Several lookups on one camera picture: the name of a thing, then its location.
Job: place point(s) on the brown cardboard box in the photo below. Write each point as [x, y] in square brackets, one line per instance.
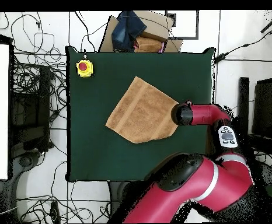
[154, 25]

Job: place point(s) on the black power adapter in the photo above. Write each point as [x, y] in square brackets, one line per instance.
[220, 58]

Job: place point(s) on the dark stand base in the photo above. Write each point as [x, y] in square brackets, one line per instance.
[271, 175]

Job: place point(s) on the pink cloth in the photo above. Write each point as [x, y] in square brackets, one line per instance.
[163, 47]

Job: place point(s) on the black round foot knob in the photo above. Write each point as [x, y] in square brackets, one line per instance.
[25, 161]

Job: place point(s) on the tan terry towel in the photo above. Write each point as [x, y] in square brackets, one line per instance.
[143, 112]

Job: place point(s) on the yellow emergency stop button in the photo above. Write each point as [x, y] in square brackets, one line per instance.
[84, 68]

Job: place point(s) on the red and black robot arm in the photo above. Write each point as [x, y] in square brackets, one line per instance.
[196, 182]

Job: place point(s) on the grey stand base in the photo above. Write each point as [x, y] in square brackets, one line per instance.
[21, 172]

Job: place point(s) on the blue denim jeans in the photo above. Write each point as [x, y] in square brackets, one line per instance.
[126, 30]

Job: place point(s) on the light brown folded cloth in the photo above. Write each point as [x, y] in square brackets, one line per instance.
[147, 45]

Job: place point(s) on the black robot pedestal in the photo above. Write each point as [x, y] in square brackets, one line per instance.
[117, 193]

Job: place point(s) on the dark green tablecloth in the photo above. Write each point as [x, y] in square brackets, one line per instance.
[126, 158]

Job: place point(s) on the long black flat bar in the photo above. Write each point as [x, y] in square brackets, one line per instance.
[243, 98]

